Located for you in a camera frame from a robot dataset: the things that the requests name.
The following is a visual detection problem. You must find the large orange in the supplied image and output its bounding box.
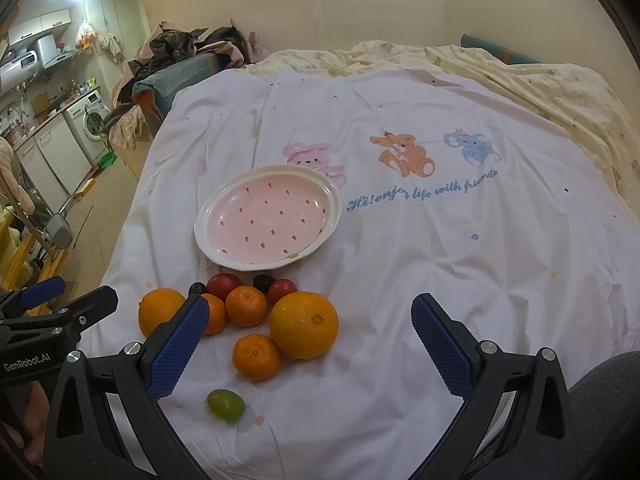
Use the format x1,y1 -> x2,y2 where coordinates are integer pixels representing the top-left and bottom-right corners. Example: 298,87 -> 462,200
269,292 -> 340,361
138,288 -> 186,338

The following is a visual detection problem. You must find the small mandarin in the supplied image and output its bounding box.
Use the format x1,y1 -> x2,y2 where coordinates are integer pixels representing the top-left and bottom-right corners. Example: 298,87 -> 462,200
232,334 -> 282,382
202,294 -> 229,336
224,286 -> 269,328

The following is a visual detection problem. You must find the small mandarin front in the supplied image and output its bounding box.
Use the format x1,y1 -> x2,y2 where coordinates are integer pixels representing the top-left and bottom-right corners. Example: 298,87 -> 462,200
232,334 -> 282,382

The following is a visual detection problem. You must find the person's left hand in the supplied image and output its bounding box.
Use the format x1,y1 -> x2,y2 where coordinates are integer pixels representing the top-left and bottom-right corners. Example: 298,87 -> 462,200
4,382 -> 50,467

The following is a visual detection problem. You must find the wooden drying rack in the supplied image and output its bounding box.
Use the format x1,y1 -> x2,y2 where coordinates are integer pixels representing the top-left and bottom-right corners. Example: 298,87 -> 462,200
1,206 -> 68,292

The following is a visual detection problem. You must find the green grape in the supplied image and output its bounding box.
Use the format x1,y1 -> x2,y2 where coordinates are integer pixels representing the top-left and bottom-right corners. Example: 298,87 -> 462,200
206,389 -> 245,424

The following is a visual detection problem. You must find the white kitchen cabinet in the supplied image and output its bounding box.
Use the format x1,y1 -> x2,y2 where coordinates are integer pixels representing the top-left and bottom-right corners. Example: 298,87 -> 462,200
14,114 -> 92,211

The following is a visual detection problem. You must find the white washing machine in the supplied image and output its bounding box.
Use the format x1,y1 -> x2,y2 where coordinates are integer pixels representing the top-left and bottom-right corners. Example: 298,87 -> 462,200
63,89 -> 111,166

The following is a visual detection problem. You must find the pink strawberry-pattern plate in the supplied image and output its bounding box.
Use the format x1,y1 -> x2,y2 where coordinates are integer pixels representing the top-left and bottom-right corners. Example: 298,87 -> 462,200
194,165 -> 343,272

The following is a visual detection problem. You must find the white cartoon-print bedsheet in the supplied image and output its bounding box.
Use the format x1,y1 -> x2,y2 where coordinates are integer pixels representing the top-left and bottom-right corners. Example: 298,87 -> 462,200
80,70 -> 639,479

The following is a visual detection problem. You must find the pile of clothes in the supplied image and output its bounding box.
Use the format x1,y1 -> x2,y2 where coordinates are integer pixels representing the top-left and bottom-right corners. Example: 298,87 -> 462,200
100,22 -> 268,150

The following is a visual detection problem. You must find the cream patterned quilt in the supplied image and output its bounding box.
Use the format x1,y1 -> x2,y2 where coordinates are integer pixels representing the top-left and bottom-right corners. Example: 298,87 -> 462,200
242,40 -> 639,217

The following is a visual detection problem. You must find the teal pillow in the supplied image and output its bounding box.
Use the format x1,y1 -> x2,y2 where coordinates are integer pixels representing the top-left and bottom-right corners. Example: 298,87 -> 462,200
460,34 -> 539,65

